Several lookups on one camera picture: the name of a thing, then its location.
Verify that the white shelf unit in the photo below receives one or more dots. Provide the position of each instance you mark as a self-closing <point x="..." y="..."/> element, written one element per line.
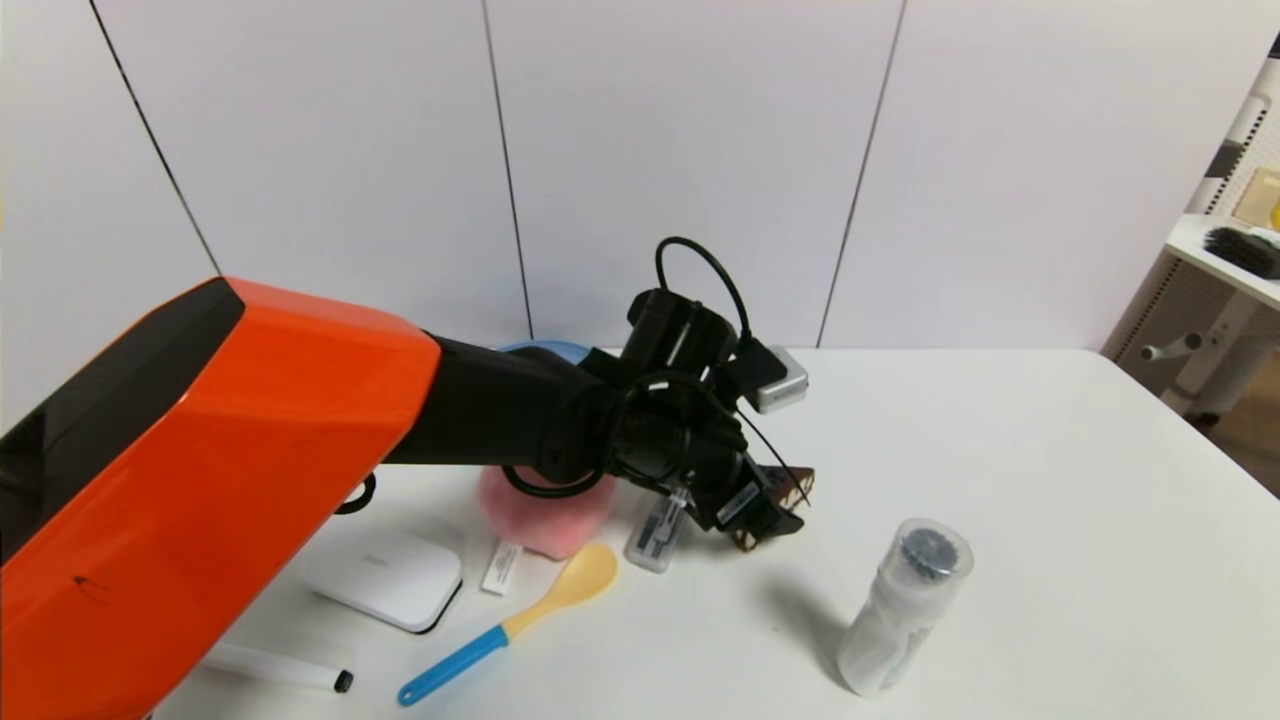
<point x="1215" y="300"/>

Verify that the flat white box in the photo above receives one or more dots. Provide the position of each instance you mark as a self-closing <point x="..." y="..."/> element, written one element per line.
<point x="385" y="582"/>

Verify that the black hair brush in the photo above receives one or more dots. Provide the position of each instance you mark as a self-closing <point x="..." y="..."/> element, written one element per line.
<point x="1245" y="250"/>

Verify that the orange and black left arm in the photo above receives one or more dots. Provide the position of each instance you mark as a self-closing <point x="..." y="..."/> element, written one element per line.
<point x="230" y="450"/>

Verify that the white marker with black cap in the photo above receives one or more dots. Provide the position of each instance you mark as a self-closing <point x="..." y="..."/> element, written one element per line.
<point x="270" y="668"/>

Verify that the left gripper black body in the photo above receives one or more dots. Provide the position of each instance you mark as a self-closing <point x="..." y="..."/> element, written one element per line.
<point x="745" y="504"/>

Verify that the translucent white plastic bottle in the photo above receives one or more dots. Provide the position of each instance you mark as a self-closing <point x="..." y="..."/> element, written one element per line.
<point x="900" y="610"/>

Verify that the pink fluffy puff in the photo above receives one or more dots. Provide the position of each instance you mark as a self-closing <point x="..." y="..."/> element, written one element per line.
<point x="545" y="522"/>

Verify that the blue plate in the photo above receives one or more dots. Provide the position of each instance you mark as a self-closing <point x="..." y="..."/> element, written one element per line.
<point x="545" y="351"/>

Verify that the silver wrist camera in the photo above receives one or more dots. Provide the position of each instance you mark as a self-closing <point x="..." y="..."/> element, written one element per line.
<point x="782" y="385"/>

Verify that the yellow object on shelf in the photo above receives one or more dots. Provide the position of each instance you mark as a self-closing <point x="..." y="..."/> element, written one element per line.
<point x="1262" y="200"/>

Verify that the chocolate blueberry cake slice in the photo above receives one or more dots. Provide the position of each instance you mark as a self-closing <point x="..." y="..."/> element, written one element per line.
<point x="790" y="484"/>

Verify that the small white paper tag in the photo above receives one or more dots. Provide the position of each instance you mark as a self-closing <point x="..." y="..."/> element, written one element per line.
<point x="501" y="567"/>

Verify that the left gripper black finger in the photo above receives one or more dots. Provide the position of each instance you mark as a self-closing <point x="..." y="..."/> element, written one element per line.
<point x="775" y="524"/>

